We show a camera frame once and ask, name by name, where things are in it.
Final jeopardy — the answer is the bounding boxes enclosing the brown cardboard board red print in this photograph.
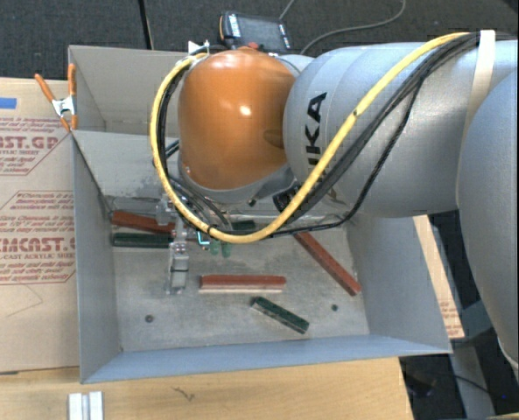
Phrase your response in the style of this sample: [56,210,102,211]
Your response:
[0,75,466,378]

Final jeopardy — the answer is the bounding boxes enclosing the grey metal bin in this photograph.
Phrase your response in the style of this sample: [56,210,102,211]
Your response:
[67,45,454,385]

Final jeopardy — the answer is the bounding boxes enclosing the red-brown flat block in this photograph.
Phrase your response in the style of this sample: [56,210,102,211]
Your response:
[293,231,362,298]
[110,209,177,235]
[198,274,288,296]

